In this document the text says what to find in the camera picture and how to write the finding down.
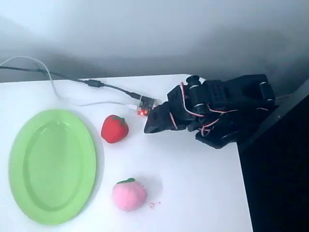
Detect pink peach toy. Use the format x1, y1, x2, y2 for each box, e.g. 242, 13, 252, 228
112, 177, 148, 212

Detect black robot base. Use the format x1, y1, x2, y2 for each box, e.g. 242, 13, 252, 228
195, 102, 281, 149

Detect green oval plastic plate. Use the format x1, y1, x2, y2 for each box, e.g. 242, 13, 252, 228
8, 109, 98, 226

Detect small controller circuit board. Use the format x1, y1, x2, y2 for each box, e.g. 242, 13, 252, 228
136, 95, 160, 117

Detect red strawberry toy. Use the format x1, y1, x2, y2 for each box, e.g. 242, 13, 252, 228
100, 115, 129, 145

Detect red white servo wires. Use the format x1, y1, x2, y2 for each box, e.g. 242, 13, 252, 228
169, 81, 240, 137

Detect black power cable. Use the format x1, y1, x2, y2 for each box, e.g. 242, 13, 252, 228
0, 65, 142, 100

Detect black and white cables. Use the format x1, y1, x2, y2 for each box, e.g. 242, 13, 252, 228
0, 56, 138, 112

